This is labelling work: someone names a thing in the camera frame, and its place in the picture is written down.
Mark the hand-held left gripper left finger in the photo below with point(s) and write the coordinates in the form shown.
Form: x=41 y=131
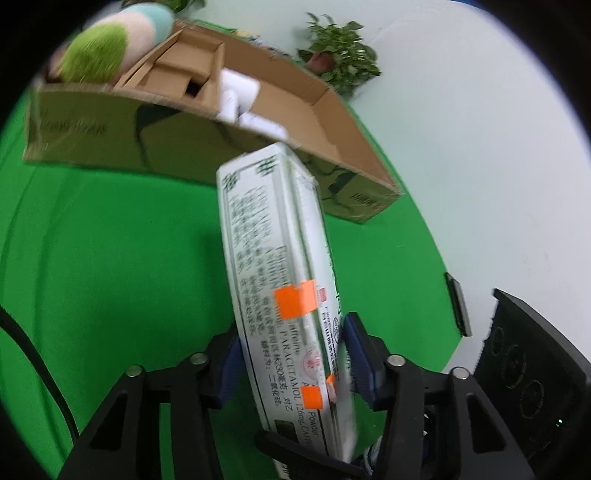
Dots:
x=229 y=374

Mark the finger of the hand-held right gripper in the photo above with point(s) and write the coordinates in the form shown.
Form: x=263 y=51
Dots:
x=300 y=453

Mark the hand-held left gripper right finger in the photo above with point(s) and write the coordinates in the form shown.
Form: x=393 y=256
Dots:
x=358 y=357

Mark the white medicine box orange stickers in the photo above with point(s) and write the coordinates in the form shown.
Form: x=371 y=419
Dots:
x=277 y=240

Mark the small white box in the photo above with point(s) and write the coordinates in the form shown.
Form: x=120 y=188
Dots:
x=261 y=125

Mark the large printed cardboard box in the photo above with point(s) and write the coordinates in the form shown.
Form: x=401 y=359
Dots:
x=92 y=124

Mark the long narrow cardboard box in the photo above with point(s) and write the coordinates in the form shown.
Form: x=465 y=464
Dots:
x=184 y=69

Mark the black phone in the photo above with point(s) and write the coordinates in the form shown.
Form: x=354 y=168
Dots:
x=458 y=304

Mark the green tablecloth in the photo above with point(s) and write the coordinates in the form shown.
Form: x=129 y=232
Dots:
x=115 y=254

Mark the potted plant brown pot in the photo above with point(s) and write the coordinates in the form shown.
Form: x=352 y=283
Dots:
x=341 y=50

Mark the row of small colourful items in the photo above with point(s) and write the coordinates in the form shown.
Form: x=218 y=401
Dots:
x=244 y=35

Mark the pastel striped plush toy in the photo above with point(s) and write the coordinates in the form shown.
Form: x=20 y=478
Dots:
x=106 y=46

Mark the potted plant white pot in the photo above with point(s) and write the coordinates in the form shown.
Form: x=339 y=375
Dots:
x=178 y=3

